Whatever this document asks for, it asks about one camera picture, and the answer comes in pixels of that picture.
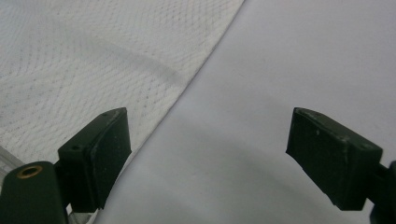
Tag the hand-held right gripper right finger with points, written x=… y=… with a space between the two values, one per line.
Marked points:
x=336 y=161

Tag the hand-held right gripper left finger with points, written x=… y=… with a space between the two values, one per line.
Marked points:
x=93 y=161

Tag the white mesh cloth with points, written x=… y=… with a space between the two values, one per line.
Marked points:
x=77 y=62

